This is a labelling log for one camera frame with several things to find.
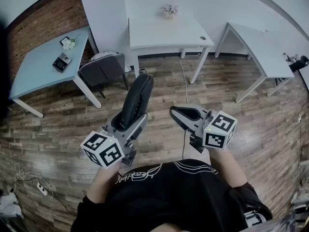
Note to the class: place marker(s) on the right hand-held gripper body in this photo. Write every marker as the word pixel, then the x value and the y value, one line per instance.
pixel 218 132

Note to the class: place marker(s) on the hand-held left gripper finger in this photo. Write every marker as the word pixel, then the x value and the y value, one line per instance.
pixel 111 124
pixel 137 127

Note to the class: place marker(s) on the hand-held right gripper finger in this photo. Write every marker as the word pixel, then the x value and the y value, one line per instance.
pixel 183 111
pixel 188 123

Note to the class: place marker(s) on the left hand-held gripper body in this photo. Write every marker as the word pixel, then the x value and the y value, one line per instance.
pixel 106 153

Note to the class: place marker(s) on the person's left forearm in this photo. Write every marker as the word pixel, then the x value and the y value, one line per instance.
pixel 101 185

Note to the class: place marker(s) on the person's right forearm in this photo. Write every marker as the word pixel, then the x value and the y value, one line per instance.
pixel 229 170

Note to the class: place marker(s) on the grey chair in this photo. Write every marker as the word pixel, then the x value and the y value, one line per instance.
pixel 103 69

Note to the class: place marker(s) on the white power strip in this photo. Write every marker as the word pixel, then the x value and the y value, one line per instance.
pixel 42 188

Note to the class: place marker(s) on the person's black printed shirt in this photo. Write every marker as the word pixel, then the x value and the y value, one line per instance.
pixel 173 197

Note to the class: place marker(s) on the black keypad desk device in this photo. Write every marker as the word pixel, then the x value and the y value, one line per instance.
pixel 61 62

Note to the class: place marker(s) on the white square table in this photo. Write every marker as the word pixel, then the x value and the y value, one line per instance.
pixel 164 33

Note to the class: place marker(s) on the light blue table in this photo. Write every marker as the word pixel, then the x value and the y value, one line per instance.
pixel 41 69

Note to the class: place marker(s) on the white flower bunch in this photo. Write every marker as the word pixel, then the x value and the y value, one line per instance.
pixel 68 44

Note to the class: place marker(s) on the person's white black shoe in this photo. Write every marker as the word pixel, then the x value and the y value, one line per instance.
pixel 254 218

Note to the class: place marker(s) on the white long table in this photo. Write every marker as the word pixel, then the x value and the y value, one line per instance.
pixel 260 47

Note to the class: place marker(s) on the pink flower bouquet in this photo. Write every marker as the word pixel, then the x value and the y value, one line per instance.
pixel 170 11

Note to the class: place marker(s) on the small white desktop object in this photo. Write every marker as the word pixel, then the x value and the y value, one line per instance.
pixel 287 57

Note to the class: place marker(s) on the black desktop device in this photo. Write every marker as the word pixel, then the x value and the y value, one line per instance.
pixel 299 63

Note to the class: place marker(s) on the white plastic bag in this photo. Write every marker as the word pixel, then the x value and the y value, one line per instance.
pixel 9 205

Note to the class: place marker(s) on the black picture frame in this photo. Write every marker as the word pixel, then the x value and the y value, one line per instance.
pixel 64 40

